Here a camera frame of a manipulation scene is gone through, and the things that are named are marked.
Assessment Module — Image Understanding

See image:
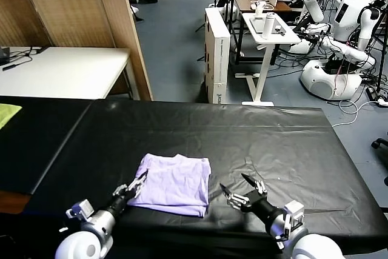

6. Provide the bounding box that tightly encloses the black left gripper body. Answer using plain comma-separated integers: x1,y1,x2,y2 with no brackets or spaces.
110,193,128,216

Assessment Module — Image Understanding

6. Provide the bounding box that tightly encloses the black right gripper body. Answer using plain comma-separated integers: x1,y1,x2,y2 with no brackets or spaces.
242,190,281,226

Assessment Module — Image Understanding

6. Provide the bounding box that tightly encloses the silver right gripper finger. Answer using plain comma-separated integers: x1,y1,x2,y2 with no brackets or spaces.
219,183,248,210
241,173,267,197

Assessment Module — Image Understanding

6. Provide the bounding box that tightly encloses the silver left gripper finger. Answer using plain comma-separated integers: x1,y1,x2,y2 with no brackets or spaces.
113,169,149,197
127,178,146,201

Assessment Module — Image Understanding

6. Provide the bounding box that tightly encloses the lilac t-shirt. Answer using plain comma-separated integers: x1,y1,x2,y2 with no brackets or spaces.
127,153,212,218

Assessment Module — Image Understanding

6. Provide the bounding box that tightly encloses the large black table cover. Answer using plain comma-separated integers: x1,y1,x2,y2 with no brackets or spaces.
24,99,388,241

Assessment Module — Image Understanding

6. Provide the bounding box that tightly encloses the small black table cover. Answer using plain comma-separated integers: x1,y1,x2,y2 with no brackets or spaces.
0,95,93,195

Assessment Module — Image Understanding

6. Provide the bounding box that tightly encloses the white standing desk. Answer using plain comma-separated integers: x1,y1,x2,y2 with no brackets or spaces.
235,12,303,107

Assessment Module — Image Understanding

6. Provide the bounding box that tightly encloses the black chair base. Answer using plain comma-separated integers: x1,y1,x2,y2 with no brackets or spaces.
372,133,388,186

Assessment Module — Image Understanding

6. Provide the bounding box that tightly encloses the white table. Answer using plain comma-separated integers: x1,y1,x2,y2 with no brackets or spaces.
0,45,134,99

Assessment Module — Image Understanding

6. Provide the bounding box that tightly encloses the tall white cardboard box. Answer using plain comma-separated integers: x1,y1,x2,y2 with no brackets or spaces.
204,7,232,104

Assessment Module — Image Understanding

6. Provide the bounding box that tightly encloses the green cloth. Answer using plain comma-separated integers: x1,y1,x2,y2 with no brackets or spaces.
0,103,23,129

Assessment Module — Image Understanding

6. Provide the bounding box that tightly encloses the white bottle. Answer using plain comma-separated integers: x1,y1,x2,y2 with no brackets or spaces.
262,12,276,40

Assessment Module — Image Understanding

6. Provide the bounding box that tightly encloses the grey tablet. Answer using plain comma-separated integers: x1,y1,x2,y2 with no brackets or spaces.
250,16,284,34

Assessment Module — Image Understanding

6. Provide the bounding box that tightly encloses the black tripod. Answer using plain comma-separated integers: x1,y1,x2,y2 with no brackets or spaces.
375,13,388,93

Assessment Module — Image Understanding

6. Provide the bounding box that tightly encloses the white desktop stand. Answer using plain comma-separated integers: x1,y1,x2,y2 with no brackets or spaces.
250,0,272,17

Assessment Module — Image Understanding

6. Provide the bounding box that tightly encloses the black box on white table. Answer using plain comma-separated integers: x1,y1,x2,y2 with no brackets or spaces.
0,45,12,66

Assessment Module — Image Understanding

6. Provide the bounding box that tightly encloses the wooden partition screen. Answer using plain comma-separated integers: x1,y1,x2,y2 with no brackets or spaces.
0,0,154,101

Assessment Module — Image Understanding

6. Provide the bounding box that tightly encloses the brown desk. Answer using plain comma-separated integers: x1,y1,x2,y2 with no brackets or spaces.
235,0,304,62

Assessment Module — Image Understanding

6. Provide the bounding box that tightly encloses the white humanoid robot with base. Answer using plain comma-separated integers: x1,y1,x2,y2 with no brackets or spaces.
299,0,384,101

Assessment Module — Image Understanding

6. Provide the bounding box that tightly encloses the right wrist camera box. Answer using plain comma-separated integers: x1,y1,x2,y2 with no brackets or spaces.
274,200,306,241

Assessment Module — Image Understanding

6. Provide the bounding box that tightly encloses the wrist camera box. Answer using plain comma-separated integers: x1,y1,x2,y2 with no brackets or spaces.
65,199,96,220
274,200,306,241

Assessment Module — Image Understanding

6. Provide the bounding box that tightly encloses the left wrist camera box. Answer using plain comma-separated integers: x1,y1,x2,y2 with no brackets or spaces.
65,199,96,220

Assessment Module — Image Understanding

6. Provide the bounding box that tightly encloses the white floor cable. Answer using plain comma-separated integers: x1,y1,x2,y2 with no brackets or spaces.
332,99,388,128

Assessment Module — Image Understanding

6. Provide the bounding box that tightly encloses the black cable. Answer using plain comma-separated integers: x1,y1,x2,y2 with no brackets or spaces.
2,45,46,71

